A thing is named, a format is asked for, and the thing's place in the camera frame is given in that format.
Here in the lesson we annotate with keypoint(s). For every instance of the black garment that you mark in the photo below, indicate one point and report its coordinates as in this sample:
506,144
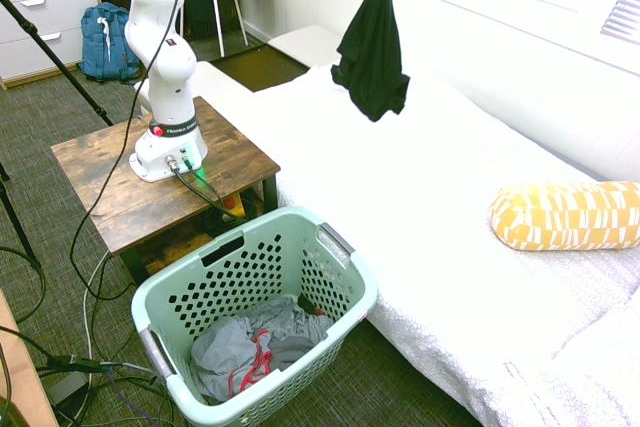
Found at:
372,57

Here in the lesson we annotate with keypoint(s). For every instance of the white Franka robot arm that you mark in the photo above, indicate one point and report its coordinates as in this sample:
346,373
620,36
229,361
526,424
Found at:
165,72

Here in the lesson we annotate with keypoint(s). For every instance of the mint green laundry basket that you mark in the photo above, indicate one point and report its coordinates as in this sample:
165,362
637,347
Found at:
320,347

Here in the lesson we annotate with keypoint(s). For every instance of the grey clothes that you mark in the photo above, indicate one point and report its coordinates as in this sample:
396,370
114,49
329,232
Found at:
280,342

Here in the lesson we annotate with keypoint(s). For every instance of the white rack pole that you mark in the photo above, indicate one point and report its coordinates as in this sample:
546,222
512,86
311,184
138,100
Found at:
216,2

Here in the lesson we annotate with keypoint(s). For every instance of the white bed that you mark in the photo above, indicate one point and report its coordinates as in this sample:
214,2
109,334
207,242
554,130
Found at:
425,197

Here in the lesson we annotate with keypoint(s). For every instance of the white window blind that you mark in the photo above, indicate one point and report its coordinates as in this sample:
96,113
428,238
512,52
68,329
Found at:
622,12

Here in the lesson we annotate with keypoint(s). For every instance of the blue backpack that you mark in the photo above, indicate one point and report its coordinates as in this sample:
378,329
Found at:
107,42

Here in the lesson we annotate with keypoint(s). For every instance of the yellow emergency stop box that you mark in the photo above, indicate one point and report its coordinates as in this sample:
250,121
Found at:
233,206

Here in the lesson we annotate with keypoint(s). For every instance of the yellow patterned bolster pillow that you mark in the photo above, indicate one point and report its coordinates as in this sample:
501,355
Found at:
565,217

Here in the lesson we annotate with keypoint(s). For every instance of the black tripod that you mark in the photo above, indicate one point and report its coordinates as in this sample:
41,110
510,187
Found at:
50,52

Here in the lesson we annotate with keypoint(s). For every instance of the rustic wooden table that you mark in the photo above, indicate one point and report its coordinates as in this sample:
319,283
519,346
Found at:
125,197

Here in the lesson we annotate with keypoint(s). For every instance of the white drawer dresser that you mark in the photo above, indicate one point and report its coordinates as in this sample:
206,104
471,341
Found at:
35,12

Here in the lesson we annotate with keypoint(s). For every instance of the grey power adapter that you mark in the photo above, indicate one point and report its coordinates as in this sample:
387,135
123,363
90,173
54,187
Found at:
67,389

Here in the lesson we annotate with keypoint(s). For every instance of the light wooden desk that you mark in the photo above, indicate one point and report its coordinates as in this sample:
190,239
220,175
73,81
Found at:
25,377

